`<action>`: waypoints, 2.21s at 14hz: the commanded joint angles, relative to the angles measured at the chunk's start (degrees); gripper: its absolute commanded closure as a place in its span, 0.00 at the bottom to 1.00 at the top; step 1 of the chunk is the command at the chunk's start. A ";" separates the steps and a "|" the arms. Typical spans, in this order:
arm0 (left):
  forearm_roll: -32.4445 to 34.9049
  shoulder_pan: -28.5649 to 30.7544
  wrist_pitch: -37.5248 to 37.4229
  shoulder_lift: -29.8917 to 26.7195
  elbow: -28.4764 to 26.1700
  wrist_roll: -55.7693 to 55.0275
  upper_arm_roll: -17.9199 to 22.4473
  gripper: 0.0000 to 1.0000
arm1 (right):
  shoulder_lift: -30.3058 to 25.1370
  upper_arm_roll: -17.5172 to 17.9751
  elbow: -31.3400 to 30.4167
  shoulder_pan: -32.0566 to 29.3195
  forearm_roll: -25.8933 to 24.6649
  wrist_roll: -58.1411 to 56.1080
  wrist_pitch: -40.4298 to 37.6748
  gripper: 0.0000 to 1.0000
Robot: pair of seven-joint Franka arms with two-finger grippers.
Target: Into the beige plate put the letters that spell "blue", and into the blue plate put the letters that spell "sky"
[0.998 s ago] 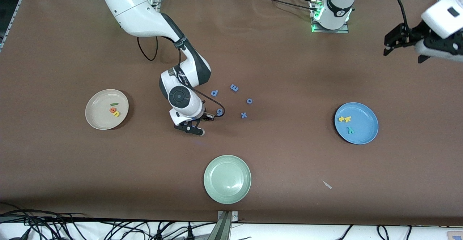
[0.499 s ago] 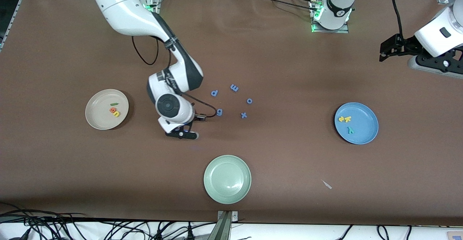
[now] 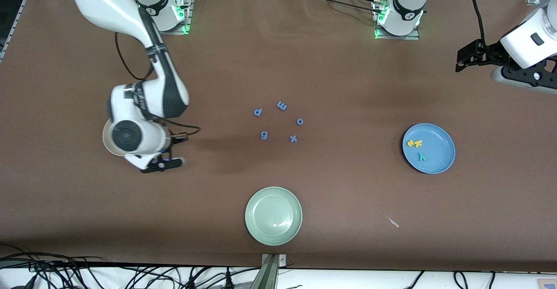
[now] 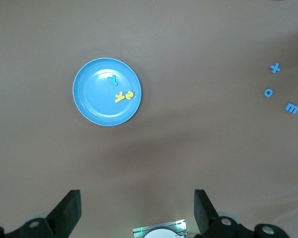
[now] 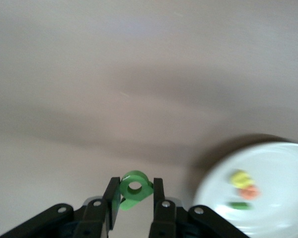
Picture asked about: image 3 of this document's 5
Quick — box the blue plate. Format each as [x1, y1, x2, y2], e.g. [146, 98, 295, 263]
[402, 123, 456, 175]

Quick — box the black cable tangle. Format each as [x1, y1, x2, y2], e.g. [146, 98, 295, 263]
[0, 243, 262, 289]

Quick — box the aluminium camera post bracket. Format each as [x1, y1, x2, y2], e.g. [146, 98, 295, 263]
[250, 253, 287, 289]

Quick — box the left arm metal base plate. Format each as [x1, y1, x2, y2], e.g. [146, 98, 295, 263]
[373, 0, 420, 40]

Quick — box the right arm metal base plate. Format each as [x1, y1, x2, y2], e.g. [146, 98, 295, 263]
[144, 0, 192, 35]

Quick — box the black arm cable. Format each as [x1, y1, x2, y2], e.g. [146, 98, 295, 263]
[114, 32, 201, 137]
[471, 0, 490, 48]

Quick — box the beige brown plate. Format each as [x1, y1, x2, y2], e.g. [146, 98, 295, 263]
[102, 121, 114, 155]

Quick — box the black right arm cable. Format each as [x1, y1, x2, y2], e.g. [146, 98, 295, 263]
[114, 32, 201, 137]

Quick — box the brown table cover sheet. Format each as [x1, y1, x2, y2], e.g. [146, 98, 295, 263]
[0, 0, 557, 272]

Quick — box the pale green plate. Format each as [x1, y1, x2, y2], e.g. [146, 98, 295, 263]
[245, 186, 303, 246]

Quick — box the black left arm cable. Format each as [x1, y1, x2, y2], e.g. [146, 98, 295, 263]
[471, 0, 490, 48]

